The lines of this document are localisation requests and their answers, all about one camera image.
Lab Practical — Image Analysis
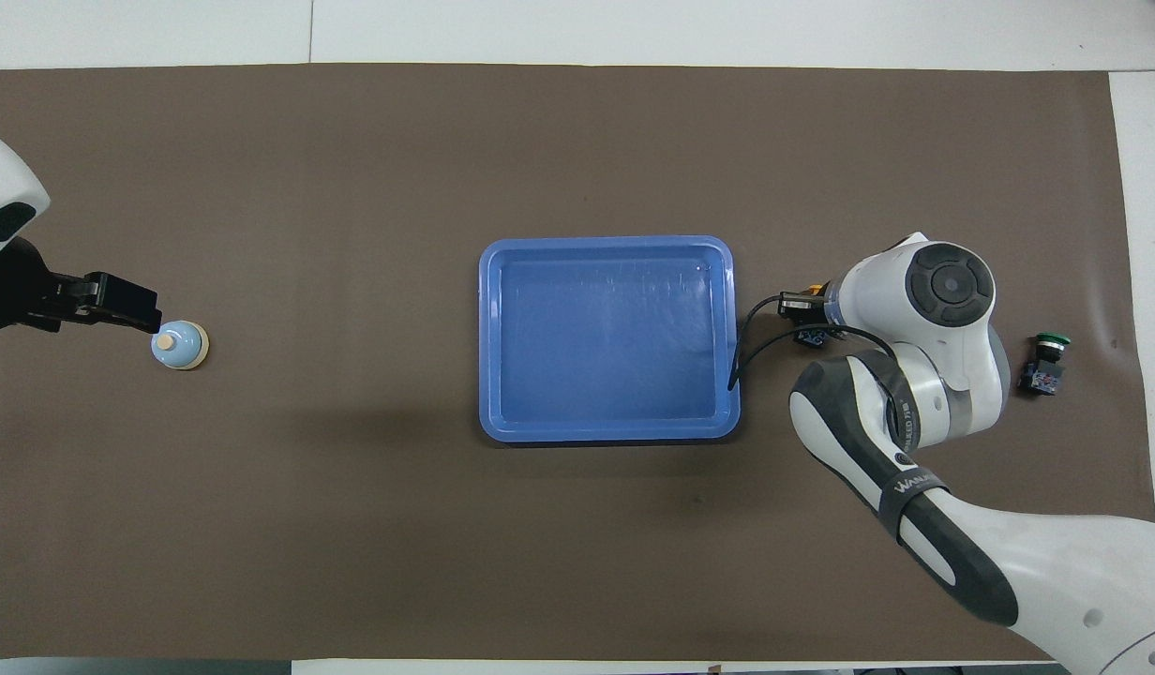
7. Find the blue plastic tray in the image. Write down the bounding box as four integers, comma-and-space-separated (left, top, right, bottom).
478, 235, 742, 444

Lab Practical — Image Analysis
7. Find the brown table mat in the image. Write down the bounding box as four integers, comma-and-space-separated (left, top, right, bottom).
0, 63, 1155, 662

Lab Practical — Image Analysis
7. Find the yellow push button switch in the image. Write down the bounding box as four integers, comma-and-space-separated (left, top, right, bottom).
791, 284, 836, 350

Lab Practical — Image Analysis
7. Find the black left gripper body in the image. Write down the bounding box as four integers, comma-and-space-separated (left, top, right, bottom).
0, 239, 96, 332

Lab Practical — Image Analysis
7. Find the green push button switch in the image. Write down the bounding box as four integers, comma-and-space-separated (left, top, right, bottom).
1017, 332, 1073, 398

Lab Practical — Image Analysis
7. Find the light blue call bell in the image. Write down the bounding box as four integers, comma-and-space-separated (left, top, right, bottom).
150, 321, 210, 372

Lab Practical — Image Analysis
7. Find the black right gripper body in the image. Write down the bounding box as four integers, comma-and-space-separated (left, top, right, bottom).
779, 292, 827, 325

